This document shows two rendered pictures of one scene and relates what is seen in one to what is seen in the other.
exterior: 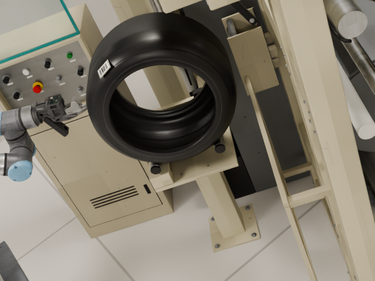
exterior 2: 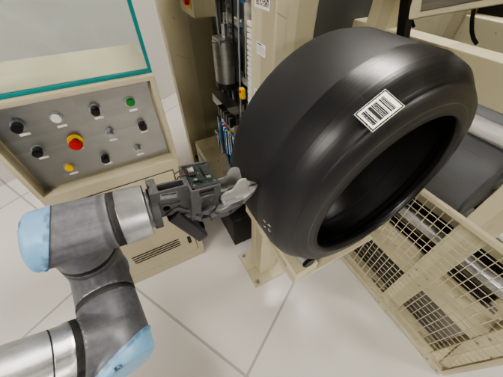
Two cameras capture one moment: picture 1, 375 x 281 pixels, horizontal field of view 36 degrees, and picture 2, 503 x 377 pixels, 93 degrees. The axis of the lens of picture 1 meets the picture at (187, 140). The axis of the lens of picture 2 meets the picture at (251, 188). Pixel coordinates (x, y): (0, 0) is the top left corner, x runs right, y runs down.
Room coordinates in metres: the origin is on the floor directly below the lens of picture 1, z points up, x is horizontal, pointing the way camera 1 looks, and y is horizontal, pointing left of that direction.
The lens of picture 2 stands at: (1.75, 0.52, 1.60)
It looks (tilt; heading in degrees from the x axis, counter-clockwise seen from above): 47 degrees down; 322
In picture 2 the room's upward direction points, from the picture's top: straight up
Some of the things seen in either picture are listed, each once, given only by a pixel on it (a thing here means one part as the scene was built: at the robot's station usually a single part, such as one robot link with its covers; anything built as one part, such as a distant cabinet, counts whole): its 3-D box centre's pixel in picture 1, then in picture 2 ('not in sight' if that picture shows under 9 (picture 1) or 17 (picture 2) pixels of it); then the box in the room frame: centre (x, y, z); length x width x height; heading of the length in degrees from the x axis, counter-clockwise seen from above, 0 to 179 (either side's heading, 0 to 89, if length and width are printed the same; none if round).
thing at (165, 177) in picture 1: (159, 155); (277, 231); (2.07, 0.14, 0.84); 0.36 x 0.09 x 0.06; 169
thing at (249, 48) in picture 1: (250, 51); not in sight; (2.19, -0.41, 1.05); 0.20 x 0.15 x 0.30; 169
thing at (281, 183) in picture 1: (283, 185); (392, 251); (1.76, -0.28, 0.65); 0.90 x 0.02 x 0.70; 169
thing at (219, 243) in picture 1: (232, 226); (263, 261); (2.30, -0.03, 0.01); 0.27 x 0.27 x 0.02; 79
